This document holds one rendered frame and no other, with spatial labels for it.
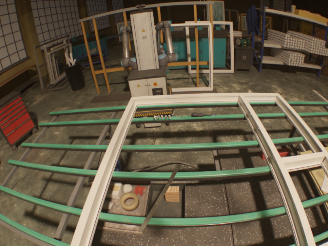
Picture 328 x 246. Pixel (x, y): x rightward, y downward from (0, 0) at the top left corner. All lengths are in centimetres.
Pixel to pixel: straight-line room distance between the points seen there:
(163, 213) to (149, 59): 229
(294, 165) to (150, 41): 245
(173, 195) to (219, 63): 463
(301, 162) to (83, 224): 124
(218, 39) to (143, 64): 289
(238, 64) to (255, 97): 354
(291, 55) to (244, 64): 152
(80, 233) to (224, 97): 150
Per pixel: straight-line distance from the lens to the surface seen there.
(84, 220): 89
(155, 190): 126
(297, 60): 581
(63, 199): 234
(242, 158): 150
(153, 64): 286
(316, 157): 126
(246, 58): 528
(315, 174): 161
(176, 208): 118
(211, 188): 128
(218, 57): 530
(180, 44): 509
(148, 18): 275
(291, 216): 98
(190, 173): 100
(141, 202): 123
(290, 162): 112
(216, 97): 164
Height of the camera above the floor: 165
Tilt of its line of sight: 35 degrees down
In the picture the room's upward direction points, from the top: 7 degrees counter-clockwise
